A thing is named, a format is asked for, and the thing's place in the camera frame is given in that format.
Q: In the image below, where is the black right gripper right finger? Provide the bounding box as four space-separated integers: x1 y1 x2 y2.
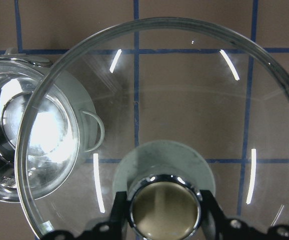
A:
200 190 225 240

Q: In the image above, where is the pale green steel pot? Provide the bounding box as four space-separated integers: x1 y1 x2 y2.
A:
0 48 105 203

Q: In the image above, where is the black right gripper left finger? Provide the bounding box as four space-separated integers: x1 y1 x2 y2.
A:
109 191 129 240

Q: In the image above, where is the glass pot lid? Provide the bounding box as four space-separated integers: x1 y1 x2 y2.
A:
16 17 289 240

